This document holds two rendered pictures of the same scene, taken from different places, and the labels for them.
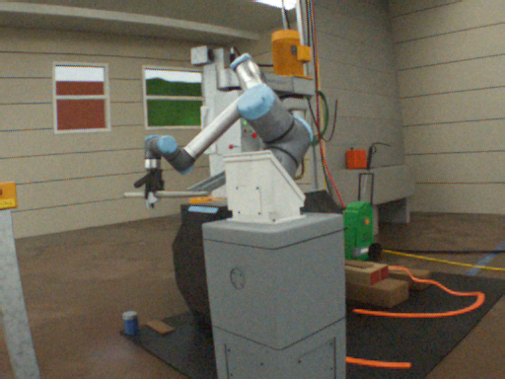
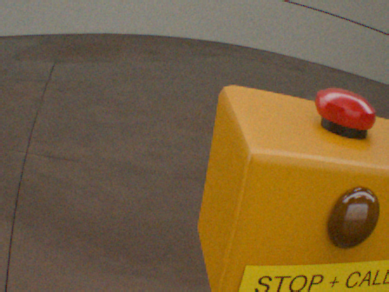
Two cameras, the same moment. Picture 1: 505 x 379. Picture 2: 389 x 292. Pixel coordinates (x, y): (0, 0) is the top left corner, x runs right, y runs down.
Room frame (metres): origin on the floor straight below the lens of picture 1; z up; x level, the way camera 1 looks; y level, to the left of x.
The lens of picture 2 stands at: (0.72, 0.57, 1.19)
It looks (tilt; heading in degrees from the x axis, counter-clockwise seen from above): 15 degrees down; 35
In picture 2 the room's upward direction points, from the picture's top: 9 degrees clockwise
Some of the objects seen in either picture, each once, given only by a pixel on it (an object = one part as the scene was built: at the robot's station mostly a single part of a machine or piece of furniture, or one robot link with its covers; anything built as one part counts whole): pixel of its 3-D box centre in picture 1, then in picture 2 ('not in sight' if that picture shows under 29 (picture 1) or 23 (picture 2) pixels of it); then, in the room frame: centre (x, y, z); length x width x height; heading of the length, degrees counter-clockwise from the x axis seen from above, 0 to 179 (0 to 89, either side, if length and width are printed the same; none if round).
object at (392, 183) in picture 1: (377, 197); not in sight; (5.92, -1.76, 0.43); 1.30 x 0.62 x 0.86; 132
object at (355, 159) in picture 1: (358, 158); not in sight; (5.99, -1.53, 1.00); 0.50 x 0.22 x 0.33; 132
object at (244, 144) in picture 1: (245, 125); not in sight; (2.99, 0.02, 1.32); 0.36 x 0.22 x 0.45; 139
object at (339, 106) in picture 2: not in sight; (346, 111); (1.15, 0.79, 1.09); 0.04 x 0.04 x 0.02
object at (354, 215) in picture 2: not in sight; (355, 218); (1.10, 0.74, 1.05); 0.03 x 0.02 x 0.03; 132
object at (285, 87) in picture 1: (266, 87); not in sight; (3.20, -0.16, 1.62); 0.96 x 0.25 x 0.17; 139
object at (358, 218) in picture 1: (357, 216); not in sight; (4.25, -1.04, 0.43); 0.35 x 0.35 x 0.87; 27
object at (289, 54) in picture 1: (289, 55); not in sight; (3.42, -0.37, 1.90); 0.31 x 0.28 x 0.40; 49
